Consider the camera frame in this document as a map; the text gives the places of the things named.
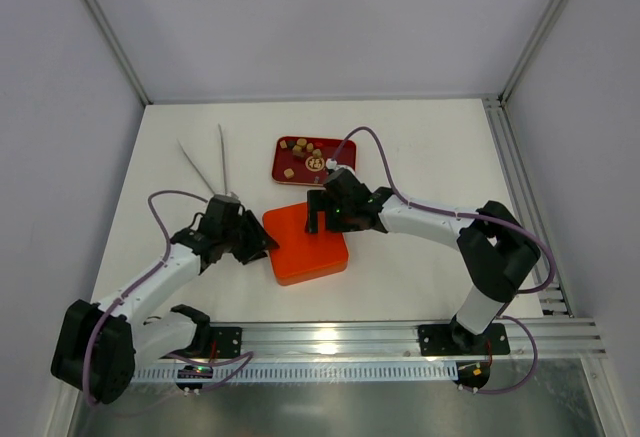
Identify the orange box lid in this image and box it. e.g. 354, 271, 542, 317
262, 202, 349, 265

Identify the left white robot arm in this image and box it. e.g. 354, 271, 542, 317
50, 194, 278, 405

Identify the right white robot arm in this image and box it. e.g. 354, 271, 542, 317
305, 169, 541, 354

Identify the dark red metal tray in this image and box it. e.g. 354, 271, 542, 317
271, 135, 357, 187

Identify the orange compartment box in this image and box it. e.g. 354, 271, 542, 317
272, 259, 348, 286

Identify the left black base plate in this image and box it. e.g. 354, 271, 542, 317
209, 326, 243, 360

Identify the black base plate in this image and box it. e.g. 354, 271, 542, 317
209, 326, 243, 360
417, 322, 511, 357

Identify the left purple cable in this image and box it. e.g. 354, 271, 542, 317
83, 190, 254, 407

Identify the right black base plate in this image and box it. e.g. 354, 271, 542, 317
417, 322, 511, 357

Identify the slotted cable duct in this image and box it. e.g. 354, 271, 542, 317
132, 359, 458, 385

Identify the aluminium mounting rail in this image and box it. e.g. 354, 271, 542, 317
124, 316, 609, 364

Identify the left aluminium frame post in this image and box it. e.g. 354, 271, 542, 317
81, 0, 152, 107

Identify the aluminium frame post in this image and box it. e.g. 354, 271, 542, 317
498, 0, 569, 106
81, 0, 152, 107

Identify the right aluminium frame post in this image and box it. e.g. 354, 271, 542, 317
498, 0, 569, 106

